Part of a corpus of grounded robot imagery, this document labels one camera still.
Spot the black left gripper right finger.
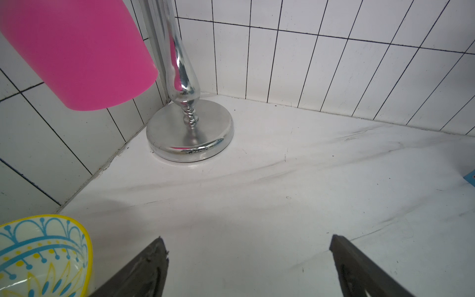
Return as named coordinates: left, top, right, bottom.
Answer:
left=329, top=235, right=413, bottom=297

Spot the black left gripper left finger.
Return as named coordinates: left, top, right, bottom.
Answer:
left=91, top=237, right=169, bottom=297

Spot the blue white wooden shelf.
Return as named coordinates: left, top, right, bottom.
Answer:
left=464, top=170, right=475, bottom=186

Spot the yellow blue patterned bowl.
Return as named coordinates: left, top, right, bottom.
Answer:
left=1, top=215, right=94, bottom=297

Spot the chrome glass holder stand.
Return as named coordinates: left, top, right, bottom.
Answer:
left=140, top=1, right=235, bottom=163

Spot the pink plastic wine glass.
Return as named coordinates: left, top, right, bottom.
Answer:
left=1, top=1, right=158, bottom=111

